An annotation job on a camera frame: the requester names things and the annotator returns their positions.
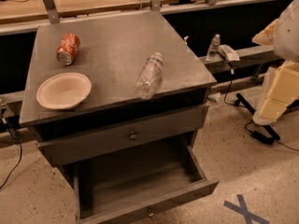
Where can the small background water bottle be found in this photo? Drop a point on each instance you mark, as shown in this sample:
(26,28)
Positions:
(213,47)

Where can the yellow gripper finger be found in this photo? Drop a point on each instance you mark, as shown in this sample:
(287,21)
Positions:
(280,89)

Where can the closed upper grey drawer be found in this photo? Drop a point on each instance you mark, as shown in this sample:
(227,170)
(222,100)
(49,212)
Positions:
(82,146)

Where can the white packet on rail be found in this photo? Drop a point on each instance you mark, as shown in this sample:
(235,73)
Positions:
(228,53)

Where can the black bar on floor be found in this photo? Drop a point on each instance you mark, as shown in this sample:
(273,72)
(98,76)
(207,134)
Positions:
(272,134)

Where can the open middle grey drawer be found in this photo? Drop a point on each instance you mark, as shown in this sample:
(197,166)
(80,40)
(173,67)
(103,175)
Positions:
(138,182)

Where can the orange soda can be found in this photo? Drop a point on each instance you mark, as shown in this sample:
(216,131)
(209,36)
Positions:
(68,49)

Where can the clear plastic water bottle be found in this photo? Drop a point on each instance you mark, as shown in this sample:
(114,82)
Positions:
(150,77)

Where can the round drawer knob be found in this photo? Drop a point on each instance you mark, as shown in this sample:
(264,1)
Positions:
(133,136)

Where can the beige paper bowl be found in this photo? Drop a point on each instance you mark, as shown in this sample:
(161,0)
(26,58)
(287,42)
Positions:
(63,91)

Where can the grey wooden drawer cabinet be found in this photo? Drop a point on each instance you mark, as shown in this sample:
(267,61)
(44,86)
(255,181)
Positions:
(111,55)

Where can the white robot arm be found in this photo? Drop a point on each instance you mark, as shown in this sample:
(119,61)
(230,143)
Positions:
(283,34)

